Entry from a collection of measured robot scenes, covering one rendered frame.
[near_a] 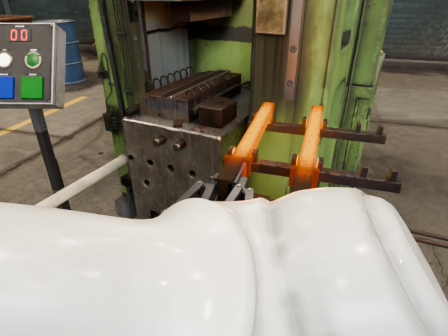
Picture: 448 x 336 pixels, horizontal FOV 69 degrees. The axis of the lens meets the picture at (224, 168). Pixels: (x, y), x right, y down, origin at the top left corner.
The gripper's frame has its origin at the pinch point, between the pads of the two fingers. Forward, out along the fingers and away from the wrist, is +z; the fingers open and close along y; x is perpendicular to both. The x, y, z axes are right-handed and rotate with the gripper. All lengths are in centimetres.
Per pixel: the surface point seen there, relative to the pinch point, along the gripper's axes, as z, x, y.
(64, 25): 387, -17, -355
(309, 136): 19.0, 1.0, 11.2
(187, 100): 49, -3, -28
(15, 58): 46, 7, -88
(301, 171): 2.7, 1.4, 10.8
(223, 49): 98, 5, -30
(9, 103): 38, -6, -88
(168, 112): 50, -8, -35
